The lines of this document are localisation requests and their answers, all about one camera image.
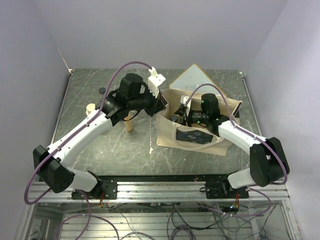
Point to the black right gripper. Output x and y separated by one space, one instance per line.
183 112

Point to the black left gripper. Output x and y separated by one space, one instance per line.
157 105

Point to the cream canvas tote bag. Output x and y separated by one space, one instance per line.
191 138

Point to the clear bottle with dark cap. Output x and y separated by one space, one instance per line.
176 118

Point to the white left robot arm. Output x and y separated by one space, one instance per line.
55 161

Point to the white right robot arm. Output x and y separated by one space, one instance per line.
267 160

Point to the beige squeeze tube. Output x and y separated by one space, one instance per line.
128 122

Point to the cream cylindrical bottle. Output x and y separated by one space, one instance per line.
90 109

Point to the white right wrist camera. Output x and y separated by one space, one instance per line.
185 101

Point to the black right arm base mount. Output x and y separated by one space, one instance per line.
223 190

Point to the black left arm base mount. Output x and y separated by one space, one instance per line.
105 189

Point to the aluminium front frame rail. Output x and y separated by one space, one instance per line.
151 192

